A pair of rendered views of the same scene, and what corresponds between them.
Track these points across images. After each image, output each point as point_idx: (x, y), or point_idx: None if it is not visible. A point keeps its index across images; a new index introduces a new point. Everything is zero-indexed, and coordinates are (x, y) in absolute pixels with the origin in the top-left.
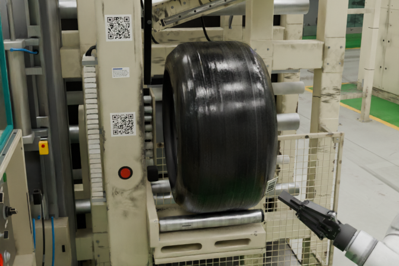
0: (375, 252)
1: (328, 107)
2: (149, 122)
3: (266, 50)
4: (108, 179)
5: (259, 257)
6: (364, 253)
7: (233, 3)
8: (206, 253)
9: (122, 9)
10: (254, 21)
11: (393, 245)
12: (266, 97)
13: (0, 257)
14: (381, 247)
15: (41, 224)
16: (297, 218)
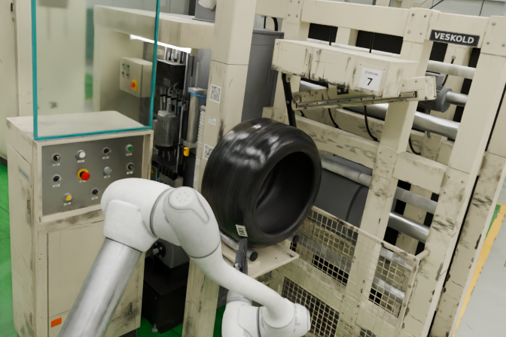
0: (230, 304)
1: (437, 235)
2: None
3: (389, 156)
4: (198, 183)
5: (326, 323)
6: (227, 300)
7: (344, 105)
8: None
9: (218, 83)
10: (385, 128)
11: (243, 309)
12: (248, 165)
13: (85, 174)
14: (236, 304)
15: None
16: (387, 323)
